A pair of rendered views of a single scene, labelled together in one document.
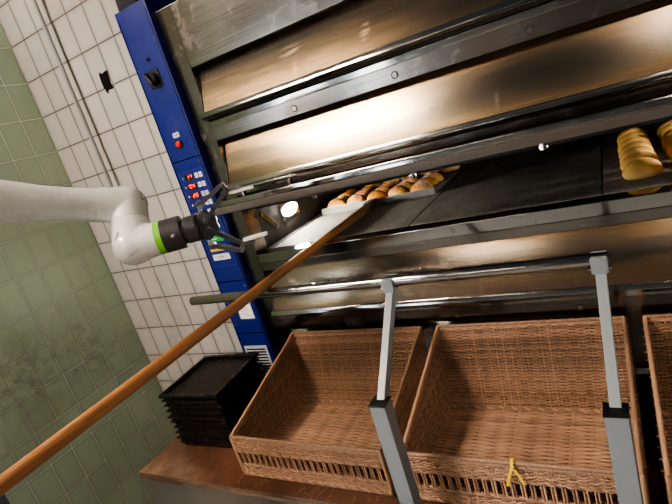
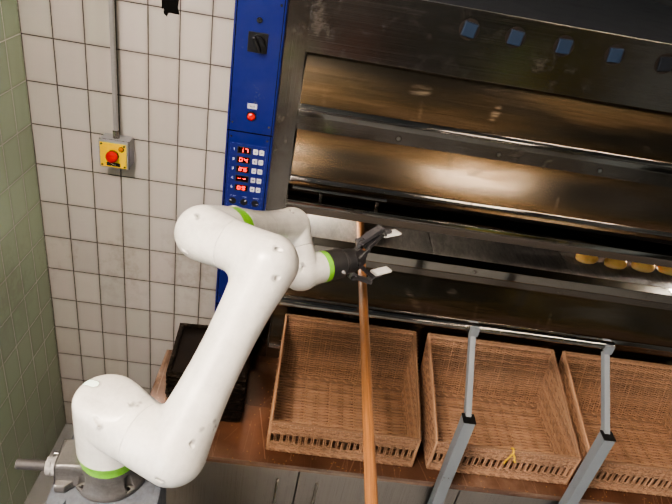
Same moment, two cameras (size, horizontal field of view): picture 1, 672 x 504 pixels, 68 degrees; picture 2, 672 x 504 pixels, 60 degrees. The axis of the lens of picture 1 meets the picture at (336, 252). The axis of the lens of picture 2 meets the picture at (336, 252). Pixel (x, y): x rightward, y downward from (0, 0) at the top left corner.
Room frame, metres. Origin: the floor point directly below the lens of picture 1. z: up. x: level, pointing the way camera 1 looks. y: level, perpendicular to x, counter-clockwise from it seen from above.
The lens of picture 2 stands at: (0.21, 1.27, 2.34)
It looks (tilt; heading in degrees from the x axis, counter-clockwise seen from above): 31 degrees down; 323
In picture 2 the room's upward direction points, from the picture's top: 11 degrees clockwise
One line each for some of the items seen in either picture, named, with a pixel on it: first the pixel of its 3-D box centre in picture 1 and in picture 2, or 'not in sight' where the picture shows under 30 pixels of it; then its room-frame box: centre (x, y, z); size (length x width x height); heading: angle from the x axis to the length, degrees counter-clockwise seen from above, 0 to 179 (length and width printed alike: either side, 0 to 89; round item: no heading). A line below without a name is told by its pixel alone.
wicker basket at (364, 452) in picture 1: (333, 399); (345, 386); (1.48, 0.15, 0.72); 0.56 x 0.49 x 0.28; 58
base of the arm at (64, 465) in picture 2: not in sight; (83, 462); (1.10, 1.16, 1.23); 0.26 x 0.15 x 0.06; 62
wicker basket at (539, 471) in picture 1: (520, 405); (494, 405); (1.17, -0.36, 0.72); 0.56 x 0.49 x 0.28; 58
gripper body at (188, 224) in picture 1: (201, 226); (352, 260); (1.37, 0.34, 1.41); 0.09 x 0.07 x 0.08; 95
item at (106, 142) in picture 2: not in sight; (116, 151); (2.16, 0.83, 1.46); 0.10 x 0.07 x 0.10; 58
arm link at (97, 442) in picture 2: not in sight; (113, 426); (1.07, 1.10, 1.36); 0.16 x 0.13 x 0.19; 32
